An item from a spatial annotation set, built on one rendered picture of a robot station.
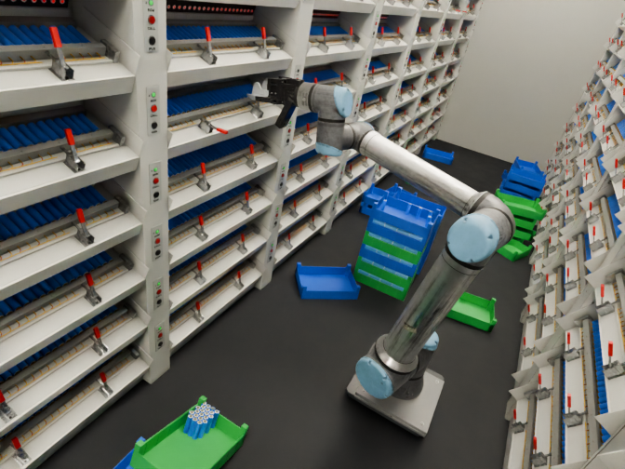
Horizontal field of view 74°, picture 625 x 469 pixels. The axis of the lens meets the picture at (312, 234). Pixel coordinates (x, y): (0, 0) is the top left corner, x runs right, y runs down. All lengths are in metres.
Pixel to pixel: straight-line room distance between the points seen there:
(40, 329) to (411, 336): 1.01
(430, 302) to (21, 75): 1.08
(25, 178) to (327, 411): 1.24
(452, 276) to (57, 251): 0.99
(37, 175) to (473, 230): 1.00
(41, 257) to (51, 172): 0.21
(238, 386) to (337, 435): 0.41
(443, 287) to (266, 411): 0.82
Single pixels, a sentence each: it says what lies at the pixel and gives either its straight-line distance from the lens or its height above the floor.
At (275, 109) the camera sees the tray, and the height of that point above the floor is 0.91.
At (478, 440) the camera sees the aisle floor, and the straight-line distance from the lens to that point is 1.87.
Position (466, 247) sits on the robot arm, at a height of 0.86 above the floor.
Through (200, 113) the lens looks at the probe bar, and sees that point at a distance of 1.37.
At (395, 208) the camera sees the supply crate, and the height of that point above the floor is 0.40.
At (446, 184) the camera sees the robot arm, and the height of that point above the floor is 0.92.
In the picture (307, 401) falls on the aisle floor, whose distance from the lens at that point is 1.71.
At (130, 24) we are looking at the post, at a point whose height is 1.21.
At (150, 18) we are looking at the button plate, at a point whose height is 1.22.
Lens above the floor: 1.37
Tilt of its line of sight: 32 degrees down
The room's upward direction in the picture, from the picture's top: 12 degrees clockwise
